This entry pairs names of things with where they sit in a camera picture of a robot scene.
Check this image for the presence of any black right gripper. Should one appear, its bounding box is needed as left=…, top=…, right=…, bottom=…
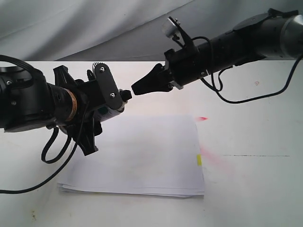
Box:
left=132, top=48, right=210, bottom=96

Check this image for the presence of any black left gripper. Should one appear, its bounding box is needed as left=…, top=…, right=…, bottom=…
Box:
left=53, top=65, right=119, bottom=156

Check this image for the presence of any white dotted spray paint can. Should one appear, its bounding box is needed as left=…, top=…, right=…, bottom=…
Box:
left=96, top=88, right=133, bottom=123

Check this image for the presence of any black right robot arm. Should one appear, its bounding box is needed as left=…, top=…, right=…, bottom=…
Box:
left=74, top=9, right=303, bottom=155

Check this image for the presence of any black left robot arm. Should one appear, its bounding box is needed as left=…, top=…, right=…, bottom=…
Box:
left=0, top=55, right=125, bottom=143

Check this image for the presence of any white paper stack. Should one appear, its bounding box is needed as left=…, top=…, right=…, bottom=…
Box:
left=58, top=115, right=205, bottom=197

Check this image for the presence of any yellow sticky tab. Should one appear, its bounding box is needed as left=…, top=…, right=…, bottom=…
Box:
left=196, top=154, right=202, bottom=166

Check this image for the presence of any white backdrop cloth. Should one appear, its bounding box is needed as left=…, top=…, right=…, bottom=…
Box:
left=0, top=0, right=303, bottom=61

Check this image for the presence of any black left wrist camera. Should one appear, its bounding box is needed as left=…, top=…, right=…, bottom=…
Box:
left=92, top=62, right=107, bottom=72

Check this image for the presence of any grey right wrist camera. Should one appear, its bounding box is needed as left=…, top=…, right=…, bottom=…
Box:
left=161, top=17, right=179, bottom=38

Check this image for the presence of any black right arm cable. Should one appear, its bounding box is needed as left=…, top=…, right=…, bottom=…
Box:
left=172, top=8, right=303, bottom=104

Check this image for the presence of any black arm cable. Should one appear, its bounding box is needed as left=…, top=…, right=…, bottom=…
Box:
left=0, top=54, right=89, bottom=195
left=172, top=8, right=303, bottom=104

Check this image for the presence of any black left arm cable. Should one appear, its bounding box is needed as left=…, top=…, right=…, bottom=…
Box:
left=0, top=54, right=89, bottom=195

